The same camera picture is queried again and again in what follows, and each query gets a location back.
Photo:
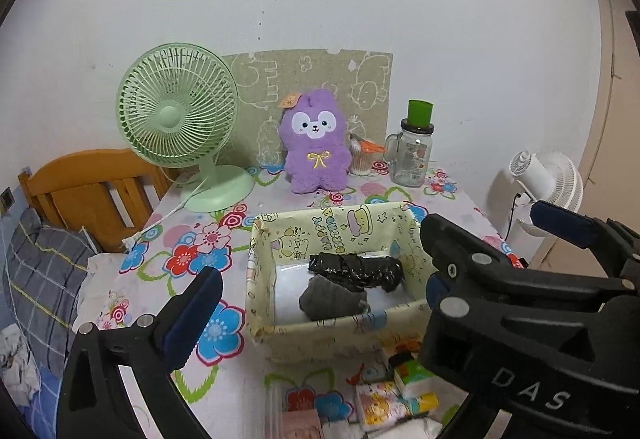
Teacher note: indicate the green printed felt board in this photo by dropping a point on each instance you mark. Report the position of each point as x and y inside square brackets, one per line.
[360, 79]

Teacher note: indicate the clear cotton swab container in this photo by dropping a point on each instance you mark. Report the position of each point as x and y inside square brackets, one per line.
[364, 159]

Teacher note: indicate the white plastic packet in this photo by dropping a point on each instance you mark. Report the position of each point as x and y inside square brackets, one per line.
[290, 289]

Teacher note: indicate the grey plaid pillow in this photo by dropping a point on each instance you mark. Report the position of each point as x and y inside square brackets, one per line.
[45, 279]

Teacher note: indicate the yellow printed fabric storage box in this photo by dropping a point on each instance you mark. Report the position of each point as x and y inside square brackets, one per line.
[320, 339]

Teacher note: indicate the white floor fan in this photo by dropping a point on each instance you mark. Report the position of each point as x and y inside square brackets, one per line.
[542, 179]

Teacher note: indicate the wooden bed headboard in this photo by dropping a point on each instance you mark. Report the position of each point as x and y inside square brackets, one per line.
[95, 184]

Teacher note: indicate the green orange tissue pack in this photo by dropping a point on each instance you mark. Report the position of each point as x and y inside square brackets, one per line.
[415, 379]

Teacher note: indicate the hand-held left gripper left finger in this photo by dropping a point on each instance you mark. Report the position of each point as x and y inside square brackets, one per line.
[192, 319]

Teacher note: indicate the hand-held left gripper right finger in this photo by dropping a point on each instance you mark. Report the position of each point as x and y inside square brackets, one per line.
[434, 291]

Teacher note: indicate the purple plush toy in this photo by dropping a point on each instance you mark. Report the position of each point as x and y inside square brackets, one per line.
[314, 144]

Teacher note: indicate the green desk fan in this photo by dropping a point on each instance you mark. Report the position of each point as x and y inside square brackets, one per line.
[172, 111]

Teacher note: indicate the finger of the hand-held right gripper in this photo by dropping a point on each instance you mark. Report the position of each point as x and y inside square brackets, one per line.
[562, 224]
[470, 246]

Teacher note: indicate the beige door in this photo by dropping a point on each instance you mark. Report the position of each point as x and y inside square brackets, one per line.
[617, 119]

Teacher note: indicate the cartoon tissue pack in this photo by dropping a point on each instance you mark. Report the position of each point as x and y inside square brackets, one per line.
[380, 404]

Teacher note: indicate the dark grey cloth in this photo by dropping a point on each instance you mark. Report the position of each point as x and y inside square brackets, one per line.
[327, 299]

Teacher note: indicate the crumpled white bedding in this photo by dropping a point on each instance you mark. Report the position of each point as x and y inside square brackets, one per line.
[17, 364]

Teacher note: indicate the glass jar with green lid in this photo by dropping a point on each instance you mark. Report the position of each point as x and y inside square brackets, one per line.
[414, 154]

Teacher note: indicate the black plastic bundle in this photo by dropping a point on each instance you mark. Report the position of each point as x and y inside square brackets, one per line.
[357, 269]

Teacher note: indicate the white cloth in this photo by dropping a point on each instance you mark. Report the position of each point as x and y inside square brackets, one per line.
[400, 431]

